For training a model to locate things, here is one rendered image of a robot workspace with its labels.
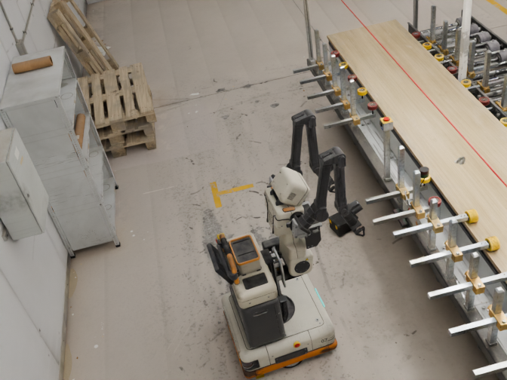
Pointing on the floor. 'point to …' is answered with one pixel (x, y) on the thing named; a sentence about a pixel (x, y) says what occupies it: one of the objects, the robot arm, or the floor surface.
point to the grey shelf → (62, 149)
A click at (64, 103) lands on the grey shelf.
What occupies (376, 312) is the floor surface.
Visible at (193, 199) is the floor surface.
